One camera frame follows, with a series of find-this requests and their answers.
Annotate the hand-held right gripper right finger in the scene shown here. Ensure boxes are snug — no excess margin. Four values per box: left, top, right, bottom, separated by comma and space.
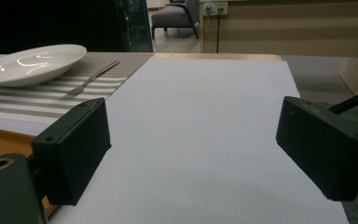
275, 95, 358, 202

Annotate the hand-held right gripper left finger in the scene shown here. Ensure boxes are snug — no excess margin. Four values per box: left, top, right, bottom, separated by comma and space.
31, 97, 113, 206

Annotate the metal fork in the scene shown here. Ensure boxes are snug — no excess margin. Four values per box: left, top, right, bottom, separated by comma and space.
66, 60, 121, 96

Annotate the white deep plate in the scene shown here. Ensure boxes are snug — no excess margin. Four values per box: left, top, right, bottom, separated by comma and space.
0, 44, 88, 88

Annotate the black stand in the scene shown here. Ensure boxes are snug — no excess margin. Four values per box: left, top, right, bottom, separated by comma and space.
328, 86, 358, 135

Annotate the striped woven placemat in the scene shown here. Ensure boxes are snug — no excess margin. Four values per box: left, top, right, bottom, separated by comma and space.
0, 51, 154, 129

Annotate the beige striped counter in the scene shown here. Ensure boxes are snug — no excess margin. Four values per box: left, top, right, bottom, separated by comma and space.
199, 0, 358, 59

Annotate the grey armchair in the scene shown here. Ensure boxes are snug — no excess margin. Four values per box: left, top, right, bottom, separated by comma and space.
150, 0, 200, 40

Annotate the black cable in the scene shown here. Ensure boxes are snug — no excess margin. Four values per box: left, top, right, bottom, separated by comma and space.
215, 8, 224, 54

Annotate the wall socket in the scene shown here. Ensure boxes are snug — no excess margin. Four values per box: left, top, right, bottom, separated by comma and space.
202, 1, 228, 17

